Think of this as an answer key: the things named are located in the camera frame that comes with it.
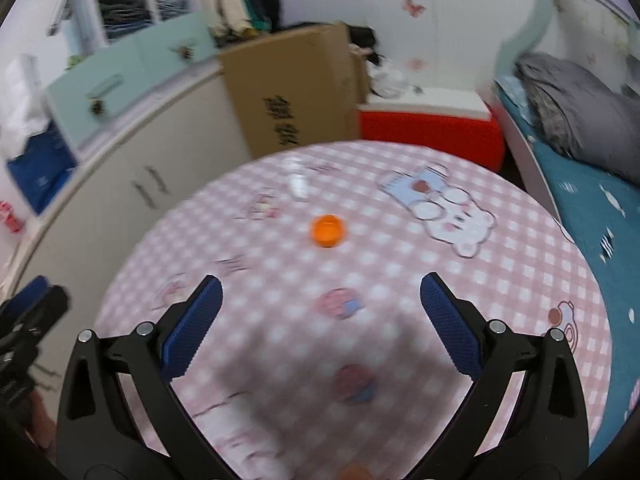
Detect orange bottle cap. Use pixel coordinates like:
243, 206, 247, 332
310, 214, 346, 248

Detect cream cabinet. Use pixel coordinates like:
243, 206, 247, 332
0, 62, 254, 302

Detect white red plastic bag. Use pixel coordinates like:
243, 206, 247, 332
0, 200, 24, 234

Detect blue bag with white plastic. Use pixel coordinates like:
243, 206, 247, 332
1, 54, 77, 216

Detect mint drawer unit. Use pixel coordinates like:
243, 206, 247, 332
47, 12, 217, 148

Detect pink checkered tablecloth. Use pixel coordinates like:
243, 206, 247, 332
96, 142, 612, 479

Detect blue bed sheet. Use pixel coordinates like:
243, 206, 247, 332
496, 87, 639, 460

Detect red storage box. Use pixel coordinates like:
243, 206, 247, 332
359, 110, 506, 172

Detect grey blanket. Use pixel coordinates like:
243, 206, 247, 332
516, 53, 639, 184

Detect white cubby shelf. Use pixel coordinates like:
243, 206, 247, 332
46, 0, 200, 55

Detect brown cardboard box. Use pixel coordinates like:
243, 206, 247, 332
219, 23, 360, 158

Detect hanging clothes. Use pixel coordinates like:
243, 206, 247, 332
198, 0, 281, 46

